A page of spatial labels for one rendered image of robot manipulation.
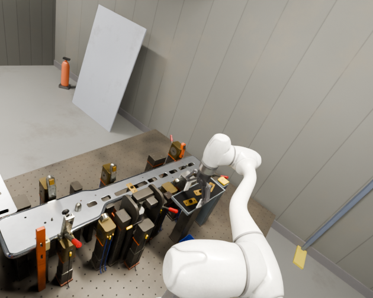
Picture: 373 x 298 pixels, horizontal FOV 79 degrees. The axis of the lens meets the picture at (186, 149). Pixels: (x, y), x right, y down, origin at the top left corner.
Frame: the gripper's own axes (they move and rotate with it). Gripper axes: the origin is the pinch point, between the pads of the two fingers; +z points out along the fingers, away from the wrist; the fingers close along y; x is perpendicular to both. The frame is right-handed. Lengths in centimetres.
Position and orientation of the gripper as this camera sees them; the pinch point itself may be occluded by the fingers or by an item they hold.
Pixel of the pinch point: (192, 197)
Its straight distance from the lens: 129.6
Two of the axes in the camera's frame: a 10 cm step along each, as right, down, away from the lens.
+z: -3.3, 7.8, 5.3
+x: -7.8, 1.0, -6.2
